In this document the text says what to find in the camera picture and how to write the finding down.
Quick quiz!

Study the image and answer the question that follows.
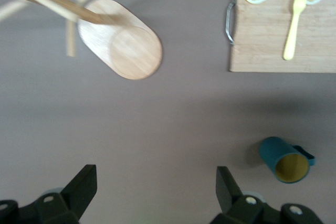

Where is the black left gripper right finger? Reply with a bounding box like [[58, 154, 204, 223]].
[[212, 166, 283, 224]]

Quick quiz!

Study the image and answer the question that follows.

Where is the yellow plastic fork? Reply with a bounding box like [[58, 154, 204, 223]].
[[282, 0, 308, 61]]

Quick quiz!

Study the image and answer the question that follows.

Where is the teal cup yellow inside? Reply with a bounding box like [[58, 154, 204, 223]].
[[259, 136, 317, 184]]

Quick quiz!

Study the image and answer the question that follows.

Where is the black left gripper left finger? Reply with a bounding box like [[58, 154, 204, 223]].
[[18, 164, 98, 224]]

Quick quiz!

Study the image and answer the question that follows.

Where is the wooden cup rack with pegs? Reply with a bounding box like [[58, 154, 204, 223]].
[[0, 0, 163, 80]]

